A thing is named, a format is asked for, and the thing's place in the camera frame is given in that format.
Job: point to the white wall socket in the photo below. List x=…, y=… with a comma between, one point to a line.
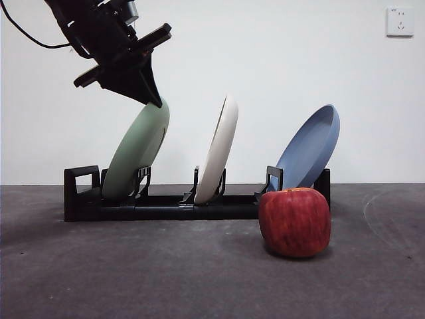
x=400, y=21

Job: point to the green plate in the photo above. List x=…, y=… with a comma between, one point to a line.
x=136, y=153

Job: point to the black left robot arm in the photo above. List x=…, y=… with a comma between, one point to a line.
x=73, y=8

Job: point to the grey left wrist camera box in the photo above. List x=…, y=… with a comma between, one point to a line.
x=130, y=10

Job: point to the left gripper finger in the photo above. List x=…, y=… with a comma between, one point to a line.
x=129, y=84
x=151, y=76

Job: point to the beige plate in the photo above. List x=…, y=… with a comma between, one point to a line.
x=219, y=149

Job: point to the blue plate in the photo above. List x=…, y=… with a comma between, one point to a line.
x=308, y=149

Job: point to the red apple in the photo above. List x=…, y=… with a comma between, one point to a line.
x=293, y=222

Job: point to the black plate rack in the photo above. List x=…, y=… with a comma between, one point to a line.
x=166, y=212

